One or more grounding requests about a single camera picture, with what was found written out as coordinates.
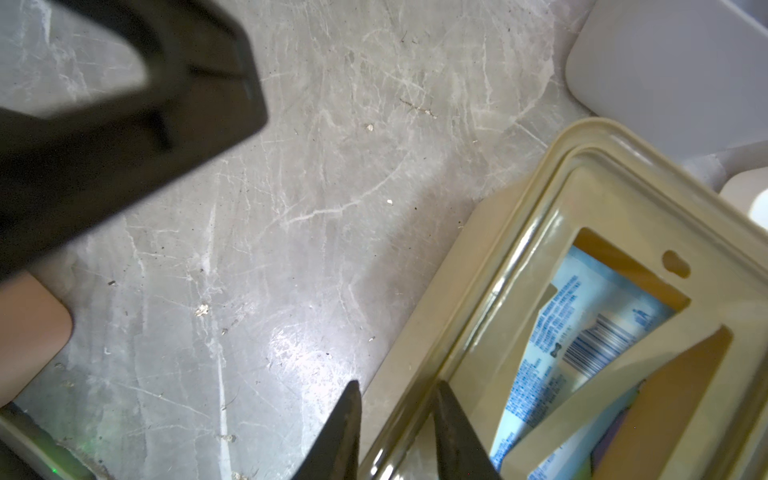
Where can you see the blue tissue paper pack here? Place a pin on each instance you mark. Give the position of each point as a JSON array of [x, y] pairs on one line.
[[595, 315]]

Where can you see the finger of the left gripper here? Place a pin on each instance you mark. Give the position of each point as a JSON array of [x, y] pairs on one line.
[[63, 175]]

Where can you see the grey plastic bin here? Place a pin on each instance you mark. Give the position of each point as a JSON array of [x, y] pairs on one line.
[[689, 77]]

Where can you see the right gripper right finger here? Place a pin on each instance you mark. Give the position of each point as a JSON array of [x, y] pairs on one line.
[[460, 454]]

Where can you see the beige tissue box base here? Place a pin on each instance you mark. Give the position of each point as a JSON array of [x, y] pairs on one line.
[[404, 378]]

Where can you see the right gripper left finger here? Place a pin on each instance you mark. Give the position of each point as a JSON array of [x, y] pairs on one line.
[[335, 452]]

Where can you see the white tissue box lid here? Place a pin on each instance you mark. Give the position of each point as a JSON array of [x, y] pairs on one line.
[[747, 192]]

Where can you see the beige tissue box lid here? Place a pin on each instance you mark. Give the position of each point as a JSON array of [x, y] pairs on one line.
[[689, 400]]

